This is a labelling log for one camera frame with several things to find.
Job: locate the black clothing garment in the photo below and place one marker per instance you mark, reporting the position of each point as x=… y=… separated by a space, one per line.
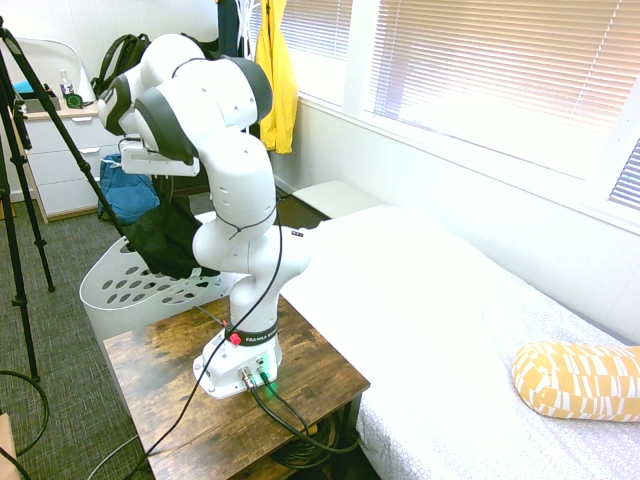
x=165 y=240

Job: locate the green round item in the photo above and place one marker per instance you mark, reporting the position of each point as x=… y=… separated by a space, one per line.
x=73 y=101

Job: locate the narrow white window blind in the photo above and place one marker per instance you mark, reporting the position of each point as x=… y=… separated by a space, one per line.
x=627 y=180

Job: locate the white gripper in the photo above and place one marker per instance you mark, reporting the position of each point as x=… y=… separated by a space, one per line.
x=150 y=162

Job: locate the wide white window blind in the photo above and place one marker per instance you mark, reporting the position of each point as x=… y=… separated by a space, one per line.
x=500 y=60

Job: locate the white drawer dresser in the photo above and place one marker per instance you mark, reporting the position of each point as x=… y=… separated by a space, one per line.
x=55 y=160

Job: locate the clear plastic bottle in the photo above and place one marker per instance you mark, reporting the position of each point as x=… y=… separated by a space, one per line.
x=66 y=82

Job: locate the yellow white patterned pillow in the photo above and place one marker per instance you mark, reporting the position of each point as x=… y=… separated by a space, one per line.
x=580 y=382

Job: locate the grey storage box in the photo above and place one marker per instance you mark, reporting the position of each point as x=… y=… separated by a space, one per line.
x=35 y=106

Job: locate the blue quilted bag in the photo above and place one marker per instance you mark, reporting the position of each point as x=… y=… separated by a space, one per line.
x=127 y=190

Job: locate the small black remote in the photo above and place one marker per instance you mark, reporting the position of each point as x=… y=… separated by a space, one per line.
x=298 y=233

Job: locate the yellow jacket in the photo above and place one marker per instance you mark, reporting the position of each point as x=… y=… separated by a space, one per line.
x=277 y=75

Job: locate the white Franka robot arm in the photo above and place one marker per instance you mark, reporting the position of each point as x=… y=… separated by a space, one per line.
x=235 y=165

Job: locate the black camera tripod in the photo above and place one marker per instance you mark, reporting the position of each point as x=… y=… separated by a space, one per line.
x=20 y=170

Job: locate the cream bench cushion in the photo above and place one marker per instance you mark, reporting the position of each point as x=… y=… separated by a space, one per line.
x=335 y=197

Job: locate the black backpack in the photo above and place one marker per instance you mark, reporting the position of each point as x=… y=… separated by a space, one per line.
x=117 y=60

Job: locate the white perforated laundry basket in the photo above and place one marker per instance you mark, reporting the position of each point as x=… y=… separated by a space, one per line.
x=115 y=295

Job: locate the rustic wooden side table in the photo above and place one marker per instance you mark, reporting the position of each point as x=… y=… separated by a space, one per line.
x=170 y=390

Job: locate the bed with white cover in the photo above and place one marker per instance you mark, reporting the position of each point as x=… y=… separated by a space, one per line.
x=450 y=325

